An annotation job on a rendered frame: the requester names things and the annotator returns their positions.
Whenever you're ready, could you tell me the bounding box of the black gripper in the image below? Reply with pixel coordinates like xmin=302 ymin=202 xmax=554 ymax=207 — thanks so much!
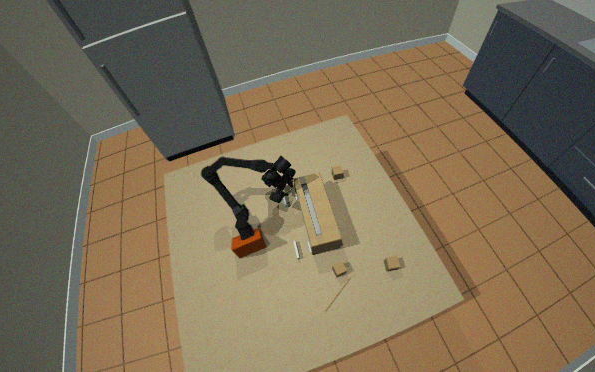
xmin=269 ymin=168 xmax=296 ymax=203

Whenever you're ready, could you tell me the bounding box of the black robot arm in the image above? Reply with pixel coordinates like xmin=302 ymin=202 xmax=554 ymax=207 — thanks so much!
xmin=200 ymin=155 xmax=291 ymax=240

